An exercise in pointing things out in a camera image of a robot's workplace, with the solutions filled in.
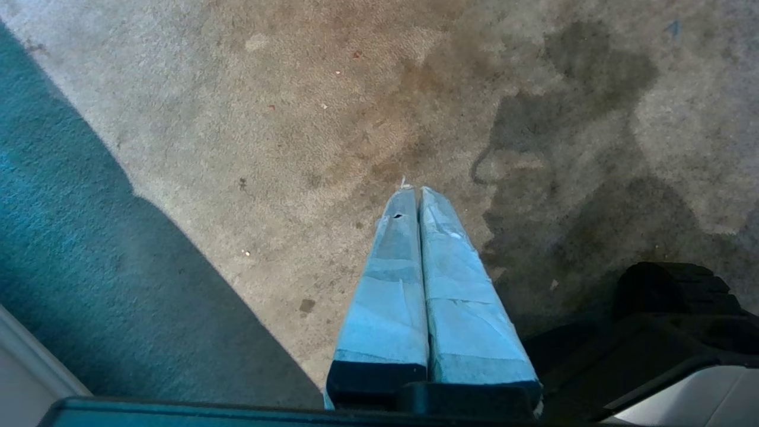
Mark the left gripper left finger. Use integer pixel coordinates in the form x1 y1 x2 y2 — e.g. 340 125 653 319
324 188 429 410

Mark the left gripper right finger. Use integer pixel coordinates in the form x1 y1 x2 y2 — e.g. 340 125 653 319
419 186 543 416

